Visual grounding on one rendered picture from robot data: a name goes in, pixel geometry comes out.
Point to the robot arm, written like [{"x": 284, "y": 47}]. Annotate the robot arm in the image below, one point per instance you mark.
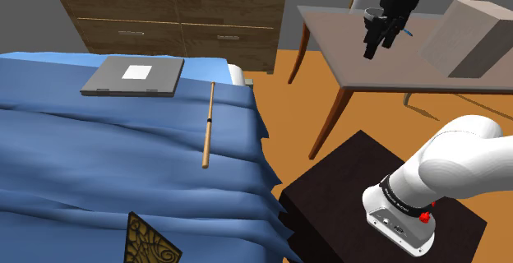
[{"x": 453, "y": 162}]

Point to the dark grey cup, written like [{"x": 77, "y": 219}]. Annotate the dark grey cup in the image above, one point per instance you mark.
[{"x": 371, "y": 12}]

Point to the blue pen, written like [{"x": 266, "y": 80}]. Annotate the blue pen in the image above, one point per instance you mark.
[{"x": 408, "y": 32}]

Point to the grey table with wooden legs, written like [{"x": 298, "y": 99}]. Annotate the grey table with wooden legs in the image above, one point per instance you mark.
[{"x": 340, "y": 53}]

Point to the beige cardboard box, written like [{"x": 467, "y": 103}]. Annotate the beige cardboard box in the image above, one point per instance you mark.
[{"x": 453, "y": 41}]

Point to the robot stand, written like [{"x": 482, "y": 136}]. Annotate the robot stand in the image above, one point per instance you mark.
[{"x": 332, "y": 198}]

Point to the wooden baseball bat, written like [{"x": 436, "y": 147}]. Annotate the wooden baseball bat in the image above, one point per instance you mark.
[{"x": 208, "y": 134}]

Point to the wooden chest of drawers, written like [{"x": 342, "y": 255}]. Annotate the wooden chest of drawers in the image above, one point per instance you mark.
[{"x": 168, "y": 13}]

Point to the grey closed laptop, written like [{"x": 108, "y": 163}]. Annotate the grey closed laptop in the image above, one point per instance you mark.
[{"x": 104, "y": 78}]

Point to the bed with blue cover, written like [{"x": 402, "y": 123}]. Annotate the bed with blue cover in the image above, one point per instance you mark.
[{"x": 120, "y": 154}]

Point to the gold patterned dark book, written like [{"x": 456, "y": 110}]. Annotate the gold patterned dark book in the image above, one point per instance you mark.
[{"x": 148, "y": 242}]

